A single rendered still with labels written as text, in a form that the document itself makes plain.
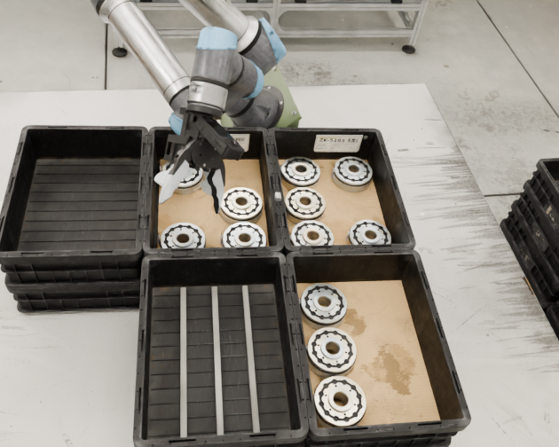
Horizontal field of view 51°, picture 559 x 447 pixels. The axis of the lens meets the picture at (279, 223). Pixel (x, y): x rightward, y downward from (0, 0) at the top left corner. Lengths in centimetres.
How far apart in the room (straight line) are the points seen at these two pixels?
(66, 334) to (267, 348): 47
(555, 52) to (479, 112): 90
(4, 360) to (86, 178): 47
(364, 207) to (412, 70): 210
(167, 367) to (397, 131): 112
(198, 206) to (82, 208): 27
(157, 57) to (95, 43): 218
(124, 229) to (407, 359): 70
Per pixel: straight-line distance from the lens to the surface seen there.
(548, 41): 425
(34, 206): 152
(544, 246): 226
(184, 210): 146
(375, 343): 130
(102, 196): 151
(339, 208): 150
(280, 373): 123
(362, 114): 200
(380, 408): 124
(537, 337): 162
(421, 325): 131
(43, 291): 139
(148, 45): 135
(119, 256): 126
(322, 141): 157
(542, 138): 341
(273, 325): 128
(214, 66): 116
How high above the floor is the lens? 193
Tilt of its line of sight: 50 degrees down
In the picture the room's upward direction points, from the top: 9 degrees clockwise
